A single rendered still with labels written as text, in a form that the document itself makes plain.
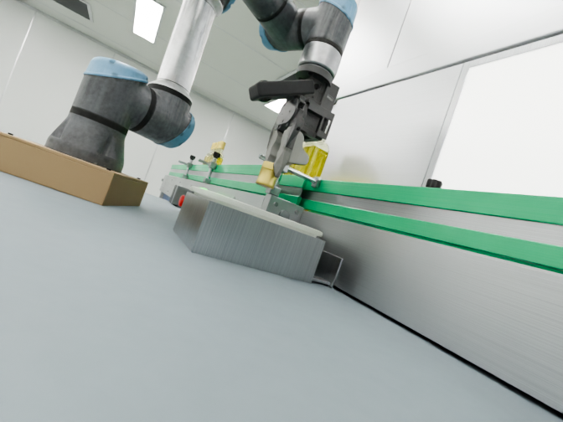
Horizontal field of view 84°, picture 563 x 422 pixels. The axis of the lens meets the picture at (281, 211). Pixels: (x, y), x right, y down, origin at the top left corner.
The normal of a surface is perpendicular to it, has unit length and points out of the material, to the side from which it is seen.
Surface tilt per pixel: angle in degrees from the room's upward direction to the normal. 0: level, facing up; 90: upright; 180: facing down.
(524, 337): 90
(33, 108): 90
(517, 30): 90
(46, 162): 90
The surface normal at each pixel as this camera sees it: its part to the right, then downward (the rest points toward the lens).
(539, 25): -0.82, -0.32
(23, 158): 0.14, 0.01
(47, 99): 0.46, 0.13
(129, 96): 0.80, 0.27
